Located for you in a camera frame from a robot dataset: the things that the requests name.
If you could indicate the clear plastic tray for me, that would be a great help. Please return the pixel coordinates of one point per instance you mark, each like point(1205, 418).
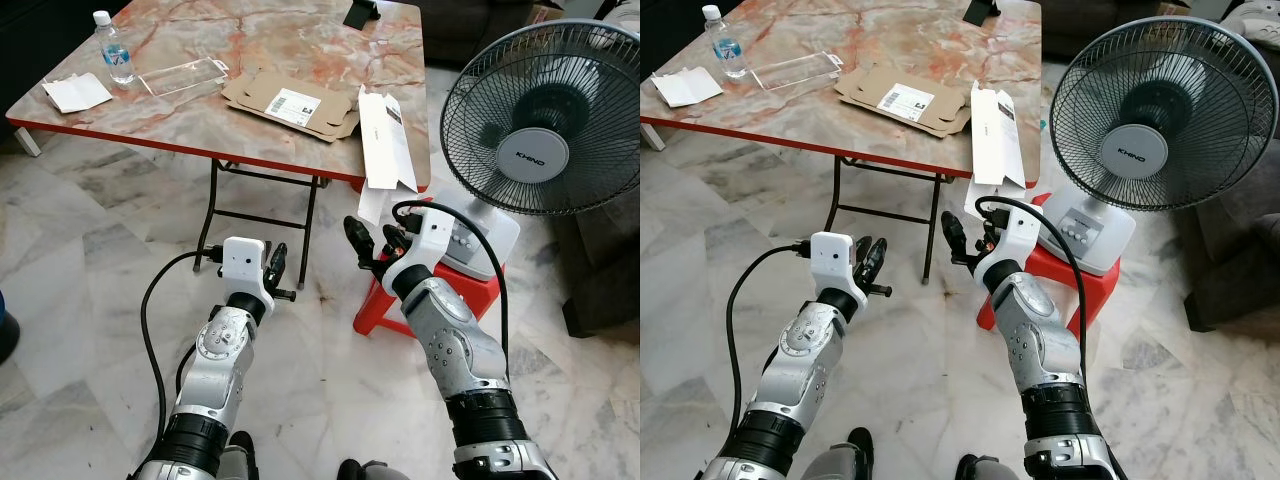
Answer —
point(185, 78)
point(797, 72)

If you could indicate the dark couch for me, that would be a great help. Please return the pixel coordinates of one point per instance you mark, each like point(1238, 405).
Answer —
point(1090, 25)
point(470, 30)

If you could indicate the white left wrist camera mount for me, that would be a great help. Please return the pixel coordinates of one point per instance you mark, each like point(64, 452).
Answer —
point(830, 258)
point(243, 265)

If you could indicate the clear plastic water bottle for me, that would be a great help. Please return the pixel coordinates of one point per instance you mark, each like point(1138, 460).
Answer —
point(728, 50)
point(116, 55)

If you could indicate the robot leg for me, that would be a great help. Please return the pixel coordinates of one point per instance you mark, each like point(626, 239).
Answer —
point(968, 468)
point(240, 450)
point(861, 445)
point(350, 470)

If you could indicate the red plastic stool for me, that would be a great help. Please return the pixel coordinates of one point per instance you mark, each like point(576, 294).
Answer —
point(1095, 285)
point(470, 292)

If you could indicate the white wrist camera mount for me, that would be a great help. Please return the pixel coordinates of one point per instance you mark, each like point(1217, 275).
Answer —
point(1012, 240)
point(243, 265)
point(430, 240)
point(830, 258)

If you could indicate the dark brown sofa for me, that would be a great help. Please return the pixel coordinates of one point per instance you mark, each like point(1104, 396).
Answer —
point(600, 270)
point(1230, 270)

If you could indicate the marble-pattern folding table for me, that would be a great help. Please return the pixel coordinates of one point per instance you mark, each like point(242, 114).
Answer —
point(250, 40)
point(900, 40)

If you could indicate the robot right leg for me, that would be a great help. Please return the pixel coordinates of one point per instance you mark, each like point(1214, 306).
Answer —
point(350, 470)
point(968, 468)

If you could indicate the flattened white carton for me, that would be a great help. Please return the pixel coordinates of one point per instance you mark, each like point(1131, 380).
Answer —
point(385, 145)
point(993, 140)

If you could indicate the small black object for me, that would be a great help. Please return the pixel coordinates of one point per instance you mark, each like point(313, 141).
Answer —
point(360, 13)
point(980, 11)

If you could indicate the robot left leg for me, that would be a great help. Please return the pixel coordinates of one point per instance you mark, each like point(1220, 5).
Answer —
point(240, 450)
point(861, 445)

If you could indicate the white paper napkin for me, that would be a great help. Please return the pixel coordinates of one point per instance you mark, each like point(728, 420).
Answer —
point(688, 87)
point(78, 93)

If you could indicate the grey white cushion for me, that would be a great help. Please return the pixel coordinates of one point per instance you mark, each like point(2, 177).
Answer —
point(625, 12)
point(1255, 20)

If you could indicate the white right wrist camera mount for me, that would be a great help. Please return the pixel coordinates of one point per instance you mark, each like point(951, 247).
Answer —
point(1012, 240)
point(430, 240)

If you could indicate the grey table fan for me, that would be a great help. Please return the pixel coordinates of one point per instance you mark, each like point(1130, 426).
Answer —
point(530, 152)
point(1140, 152)

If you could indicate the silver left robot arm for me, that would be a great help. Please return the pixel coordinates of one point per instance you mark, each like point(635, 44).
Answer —
point(805, 350)
point(220, 360)

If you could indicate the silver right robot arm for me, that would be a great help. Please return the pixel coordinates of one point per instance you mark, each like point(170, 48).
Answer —
point(455, 345)
point(1030, 320)

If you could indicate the flattened brown cardboard box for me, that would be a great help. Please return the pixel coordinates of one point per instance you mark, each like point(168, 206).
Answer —
point(905, 100)
point(290, 105)

